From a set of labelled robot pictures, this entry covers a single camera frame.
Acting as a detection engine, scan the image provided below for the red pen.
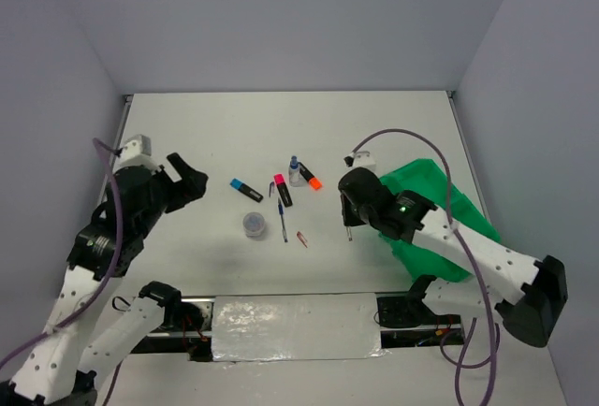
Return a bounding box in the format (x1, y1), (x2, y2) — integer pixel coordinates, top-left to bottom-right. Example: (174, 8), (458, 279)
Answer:
(296, 231), (308, 248)

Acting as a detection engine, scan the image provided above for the orange cap highlighter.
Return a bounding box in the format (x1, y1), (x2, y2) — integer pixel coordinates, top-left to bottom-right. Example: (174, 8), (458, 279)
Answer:
(299, 163), (322, 191)

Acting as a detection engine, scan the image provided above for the blue ballpoint pen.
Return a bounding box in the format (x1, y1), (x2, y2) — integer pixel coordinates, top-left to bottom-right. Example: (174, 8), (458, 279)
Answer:
(277, 198), (288, 243)

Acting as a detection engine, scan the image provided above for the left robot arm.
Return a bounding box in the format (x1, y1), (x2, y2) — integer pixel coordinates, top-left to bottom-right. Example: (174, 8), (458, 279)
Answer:
(1, 153), (208, 405)

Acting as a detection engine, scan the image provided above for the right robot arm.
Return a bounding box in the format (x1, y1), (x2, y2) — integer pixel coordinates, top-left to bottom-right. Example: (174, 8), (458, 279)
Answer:
(338, 167), (568, 348)

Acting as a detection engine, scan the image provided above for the blue cap highlighter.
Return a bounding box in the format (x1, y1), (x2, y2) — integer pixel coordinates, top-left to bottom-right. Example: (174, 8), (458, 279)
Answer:
(230, 179), (264, 203)

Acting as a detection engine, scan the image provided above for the green plastic organizer tray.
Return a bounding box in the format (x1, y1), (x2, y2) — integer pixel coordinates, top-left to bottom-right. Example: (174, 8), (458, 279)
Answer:
(376, 157), (502, 283)

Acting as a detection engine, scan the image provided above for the white glue bottle blue cap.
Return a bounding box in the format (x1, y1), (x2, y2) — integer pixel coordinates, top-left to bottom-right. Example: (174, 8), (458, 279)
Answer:
(288, 155), (301, 187)

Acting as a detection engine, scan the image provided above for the pink cap highlighter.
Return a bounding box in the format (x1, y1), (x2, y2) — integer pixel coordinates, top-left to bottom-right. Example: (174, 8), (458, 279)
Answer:
(273, 174), (293, 208)

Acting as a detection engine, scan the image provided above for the clear jar of paper clips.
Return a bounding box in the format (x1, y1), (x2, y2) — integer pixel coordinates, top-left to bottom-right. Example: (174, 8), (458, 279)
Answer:
(242, 211), (266, 239)

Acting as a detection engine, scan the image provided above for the silver tape strip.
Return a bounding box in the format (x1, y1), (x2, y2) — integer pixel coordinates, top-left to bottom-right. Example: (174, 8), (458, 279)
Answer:
(212, 293), (385, 362)

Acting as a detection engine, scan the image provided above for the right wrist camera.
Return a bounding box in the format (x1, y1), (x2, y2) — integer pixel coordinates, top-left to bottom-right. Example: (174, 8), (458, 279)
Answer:
(343, 151), (376, 172)

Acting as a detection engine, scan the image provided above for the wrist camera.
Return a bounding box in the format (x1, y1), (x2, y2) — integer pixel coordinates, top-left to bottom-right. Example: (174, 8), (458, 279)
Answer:
(117, 134), (152, 167)
(343, 151), (376, 172)

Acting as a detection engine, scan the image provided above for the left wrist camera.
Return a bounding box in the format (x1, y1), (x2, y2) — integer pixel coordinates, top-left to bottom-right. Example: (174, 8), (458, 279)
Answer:
(117, 134), (152, 167)

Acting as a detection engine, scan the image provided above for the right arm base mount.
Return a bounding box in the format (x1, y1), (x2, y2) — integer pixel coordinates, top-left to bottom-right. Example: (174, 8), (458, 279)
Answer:
(373, 295), (463, 350)

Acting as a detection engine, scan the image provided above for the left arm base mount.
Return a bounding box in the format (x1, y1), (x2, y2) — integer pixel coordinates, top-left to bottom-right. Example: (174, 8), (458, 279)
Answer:
(132, 297), (215, 362)

